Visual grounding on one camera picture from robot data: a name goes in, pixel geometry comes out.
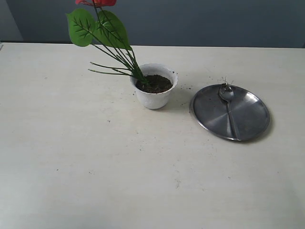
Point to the red artificial flower with stem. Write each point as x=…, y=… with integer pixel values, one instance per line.
x=105, y=32

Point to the clump of roots and soil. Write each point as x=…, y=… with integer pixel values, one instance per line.
x=155, y=84

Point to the stainless steel spork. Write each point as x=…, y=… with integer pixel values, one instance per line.
x=226, y=93

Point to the white scalloped flower pot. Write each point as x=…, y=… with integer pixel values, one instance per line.
x=155, y=101

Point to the round stainless steel plate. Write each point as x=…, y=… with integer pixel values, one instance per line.
x=250, y=113

